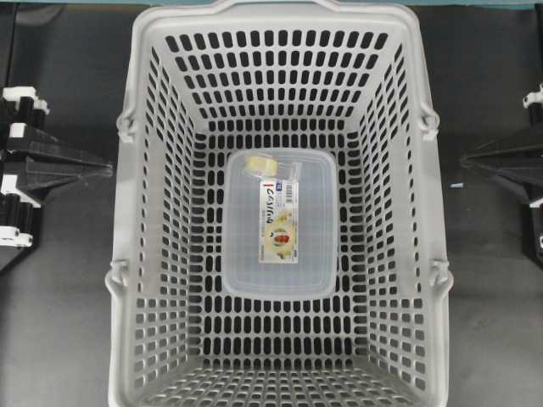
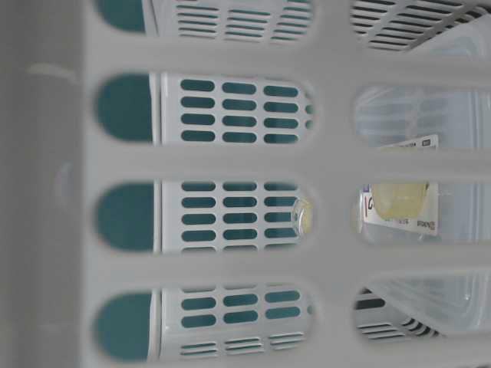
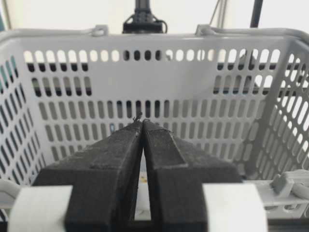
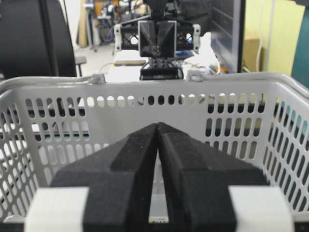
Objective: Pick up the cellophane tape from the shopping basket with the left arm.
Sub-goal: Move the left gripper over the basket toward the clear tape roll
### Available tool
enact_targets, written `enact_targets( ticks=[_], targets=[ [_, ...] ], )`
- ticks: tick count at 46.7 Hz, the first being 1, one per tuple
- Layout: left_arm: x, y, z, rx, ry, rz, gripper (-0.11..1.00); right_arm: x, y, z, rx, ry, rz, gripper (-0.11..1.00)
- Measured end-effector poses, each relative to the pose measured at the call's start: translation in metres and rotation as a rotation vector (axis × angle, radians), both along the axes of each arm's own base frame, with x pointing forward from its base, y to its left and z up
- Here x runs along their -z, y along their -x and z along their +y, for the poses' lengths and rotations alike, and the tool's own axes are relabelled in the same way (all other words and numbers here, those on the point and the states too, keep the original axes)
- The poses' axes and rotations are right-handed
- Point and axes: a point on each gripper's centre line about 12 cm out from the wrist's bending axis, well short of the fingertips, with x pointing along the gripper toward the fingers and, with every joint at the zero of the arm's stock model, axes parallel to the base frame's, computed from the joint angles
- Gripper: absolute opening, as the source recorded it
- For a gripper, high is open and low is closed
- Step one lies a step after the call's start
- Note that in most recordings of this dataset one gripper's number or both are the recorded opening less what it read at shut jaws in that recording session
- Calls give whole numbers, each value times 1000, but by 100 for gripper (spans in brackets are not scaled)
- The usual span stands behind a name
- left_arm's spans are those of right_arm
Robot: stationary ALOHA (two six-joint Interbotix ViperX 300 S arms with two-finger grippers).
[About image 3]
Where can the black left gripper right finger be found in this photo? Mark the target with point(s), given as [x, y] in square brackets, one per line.
[176, 170]

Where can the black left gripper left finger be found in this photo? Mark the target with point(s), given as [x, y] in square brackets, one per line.
[90, 191]

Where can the grey plastic shopping basket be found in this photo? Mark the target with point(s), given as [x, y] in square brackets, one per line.
[244, 99]

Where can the black pole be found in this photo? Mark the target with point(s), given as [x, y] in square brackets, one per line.
[256, 13]

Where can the grey far basket handle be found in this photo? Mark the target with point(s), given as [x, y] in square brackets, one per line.
[202, 30]

